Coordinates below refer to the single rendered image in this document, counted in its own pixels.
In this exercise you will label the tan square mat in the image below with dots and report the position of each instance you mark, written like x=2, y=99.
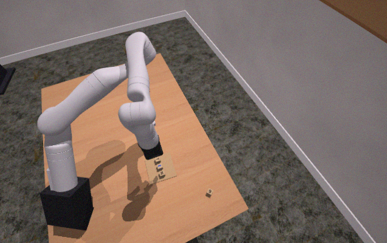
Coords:
x=168, y=167

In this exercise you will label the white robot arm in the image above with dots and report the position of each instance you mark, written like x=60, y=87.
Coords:
x=137, y=117

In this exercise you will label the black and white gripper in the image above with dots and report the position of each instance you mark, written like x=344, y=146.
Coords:
x=151, y=149

